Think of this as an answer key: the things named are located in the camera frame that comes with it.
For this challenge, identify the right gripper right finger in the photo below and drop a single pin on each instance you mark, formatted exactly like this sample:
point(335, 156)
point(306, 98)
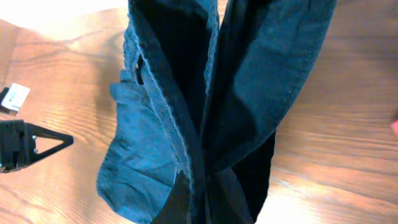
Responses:
point(226, 200)

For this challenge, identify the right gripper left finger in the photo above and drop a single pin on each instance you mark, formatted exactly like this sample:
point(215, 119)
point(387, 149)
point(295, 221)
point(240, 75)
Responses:
point(176, 209)

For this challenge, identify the red folded garment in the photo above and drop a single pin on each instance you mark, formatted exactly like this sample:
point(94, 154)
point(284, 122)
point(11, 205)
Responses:
point(394, 127)

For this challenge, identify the navy blue shorts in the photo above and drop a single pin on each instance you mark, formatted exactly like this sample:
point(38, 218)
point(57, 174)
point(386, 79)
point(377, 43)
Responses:
point(200, 93)

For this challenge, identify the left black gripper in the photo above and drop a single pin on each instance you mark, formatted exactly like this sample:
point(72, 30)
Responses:
point(24, 144)

